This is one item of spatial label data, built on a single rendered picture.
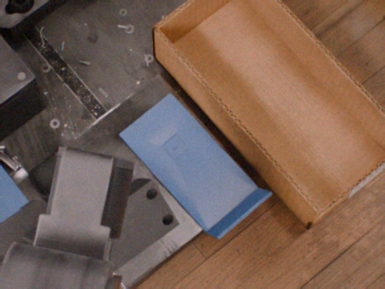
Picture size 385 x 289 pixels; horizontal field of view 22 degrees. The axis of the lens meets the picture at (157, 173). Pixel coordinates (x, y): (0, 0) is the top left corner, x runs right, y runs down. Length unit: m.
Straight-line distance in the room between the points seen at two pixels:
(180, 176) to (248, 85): 0.13
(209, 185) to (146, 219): 0.23
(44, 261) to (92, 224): 0.06
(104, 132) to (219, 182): 0.13
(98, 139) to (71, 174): 0.34
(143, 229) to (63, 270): 0.16
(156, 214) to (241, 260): 0.24
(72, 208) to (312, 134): 0.42
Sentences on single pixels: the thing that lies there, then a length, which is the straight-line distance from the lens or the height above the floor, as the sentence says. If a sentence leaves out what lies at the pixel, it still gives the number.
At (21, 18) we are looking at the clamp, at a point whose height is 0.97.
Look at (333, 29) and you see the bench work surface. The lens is 1.09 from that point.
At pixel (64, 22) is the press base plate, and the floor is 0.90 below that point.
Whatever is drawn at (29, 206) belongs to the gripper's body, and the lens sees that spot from 0.80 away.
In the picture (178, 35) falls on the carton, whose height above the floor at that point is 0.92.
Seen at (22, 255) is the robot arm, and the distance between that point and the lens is 0.64.
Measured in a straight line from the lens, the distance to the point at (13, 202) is 0.93.
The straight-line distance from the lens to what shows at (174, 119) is 1.02.
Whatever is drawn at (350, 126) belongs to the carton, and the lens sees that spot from 1.05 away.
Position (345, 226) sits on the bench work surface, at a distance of 1.02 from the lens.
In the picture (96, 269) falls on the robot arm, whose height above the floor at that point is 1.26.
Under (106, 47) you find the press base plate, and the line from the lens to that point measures 1.08.
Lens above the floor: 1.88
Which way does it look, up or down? 73 degrees down
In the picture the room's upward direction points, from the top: 4 degrees counter-clockwise
